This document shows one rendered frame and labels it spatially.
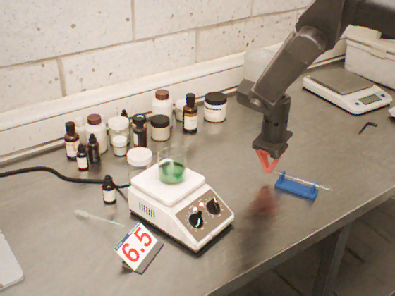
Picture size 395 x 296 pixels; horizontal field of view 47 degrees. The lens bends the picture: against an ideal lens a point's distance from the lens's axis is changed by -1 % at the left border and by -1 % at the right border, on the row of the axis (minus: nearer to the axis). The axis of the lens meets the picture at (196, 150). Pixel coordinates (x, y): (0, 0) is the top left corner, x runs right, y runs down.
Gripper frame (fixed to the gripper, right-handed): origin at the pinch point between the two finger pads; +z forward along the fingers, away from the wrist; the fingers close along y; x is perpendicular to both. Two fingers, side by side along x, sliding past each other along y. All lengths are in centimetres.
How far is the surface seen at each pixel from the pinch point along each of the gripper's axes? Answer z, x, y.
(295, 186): 2.2, 7.4, 0.3
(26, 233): 3, -35, 45
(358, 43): -9, 2, -80
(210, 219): -0.8, -2.9, 24.6
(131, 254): 1.2, -12.1, 39.5
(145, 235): 1.1, -12.7, 34.0
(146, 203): -2.7, -15.7, 29.2
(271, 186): 3.2, 2.1, 1.9
